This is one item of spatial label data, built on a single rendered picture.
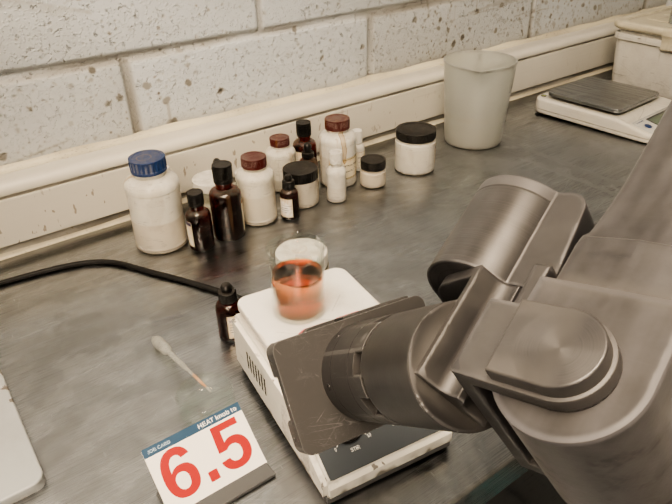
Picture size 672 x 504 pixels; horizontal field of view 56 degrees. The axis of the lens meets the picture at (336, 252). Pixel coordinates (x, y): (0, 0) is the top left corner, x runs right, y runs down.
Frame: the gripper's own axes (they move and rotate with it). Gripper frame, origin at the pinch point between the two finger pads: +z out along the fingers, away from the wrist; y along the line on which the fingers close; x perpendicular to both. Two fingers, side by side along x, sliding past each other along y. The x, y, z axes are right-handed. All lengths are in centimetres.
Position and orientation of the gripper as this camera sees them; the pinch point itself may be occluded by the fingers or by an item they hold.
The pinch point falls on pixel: (314, 373)
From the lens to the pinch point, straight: 45.6
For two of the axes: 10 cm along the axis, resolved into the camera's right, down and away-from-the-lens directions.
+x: 3.1, 9.5, -0.8
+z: -3.7, 2.0, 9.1
